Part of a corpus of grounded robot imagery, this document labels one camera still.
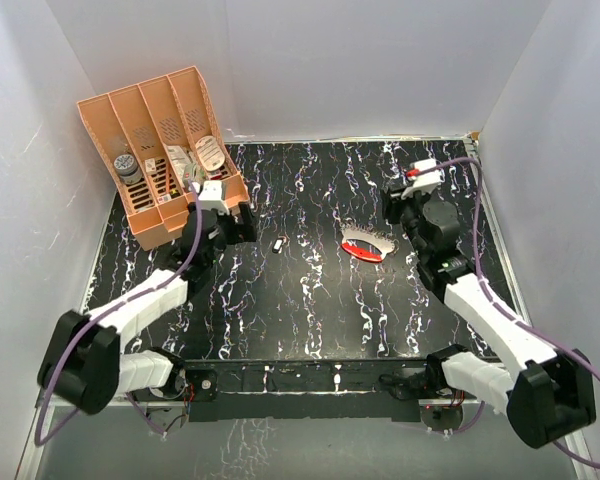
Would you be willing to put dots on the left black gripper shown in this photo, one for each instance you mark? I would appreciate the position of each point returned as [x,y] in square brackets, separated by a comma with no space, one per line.
[240,232]

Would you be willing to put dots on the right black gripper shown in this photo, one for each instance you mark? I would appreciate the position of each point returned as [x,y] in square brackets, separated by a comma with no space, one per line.
[394,203]

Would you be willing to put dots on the red keyring with keys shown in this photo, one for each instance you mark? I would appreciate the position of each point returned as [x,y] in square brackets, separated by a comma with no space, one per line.
[366,245]

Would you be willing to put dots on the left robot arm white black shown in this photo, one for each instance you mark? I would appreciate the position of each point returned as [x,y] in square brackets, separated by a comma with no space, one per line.
[86,362]

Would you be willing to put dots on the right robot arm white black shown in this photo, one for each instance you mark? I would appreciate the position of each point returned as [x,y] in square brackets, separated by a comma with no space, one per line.
[543,391]

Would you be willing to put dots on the white small boxes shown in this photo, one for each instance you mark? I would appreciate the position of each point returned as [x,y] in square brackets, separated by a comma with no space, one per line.
[186,168]

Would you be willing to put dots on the oval white tin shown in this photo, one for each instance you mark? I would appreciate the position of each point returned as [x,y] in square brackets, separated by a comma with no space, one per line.
[210,153]

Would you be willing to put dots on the small red-white box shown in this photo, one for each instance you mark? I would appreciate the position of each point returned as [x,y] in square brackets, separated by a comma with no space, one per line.
[154,166]

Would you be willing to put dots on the peach desk organizer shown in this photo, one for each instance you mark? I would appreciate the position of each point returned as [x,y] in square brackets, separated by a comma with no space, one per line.
[141,119]

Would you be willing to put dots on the grey round jar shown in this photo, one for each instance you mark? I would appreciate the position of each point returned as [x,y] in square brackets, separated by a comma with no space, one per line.
[127,169]

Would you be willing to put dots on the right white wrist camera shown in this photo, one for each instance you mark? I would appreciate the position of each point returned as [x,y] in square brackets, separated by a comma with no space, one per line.
[423,176]

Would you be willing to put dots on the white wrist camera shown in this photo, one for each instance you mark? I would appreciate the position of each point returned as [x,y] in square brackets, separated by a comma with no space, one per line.
[423,176]
[211,196]

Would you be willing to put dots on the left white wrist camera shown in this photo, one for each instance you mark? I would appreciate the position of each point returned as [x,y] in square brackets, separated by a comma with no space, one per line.
[211,196]

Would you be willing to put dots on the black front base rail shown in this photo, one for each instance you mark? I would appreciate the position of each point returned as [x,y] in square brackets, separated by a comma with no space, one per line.
[305,390]

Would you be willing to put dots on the aluminium frame rail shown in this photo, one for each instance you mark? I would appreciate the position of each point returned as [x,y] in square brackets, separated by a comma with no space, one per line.
[480,400]

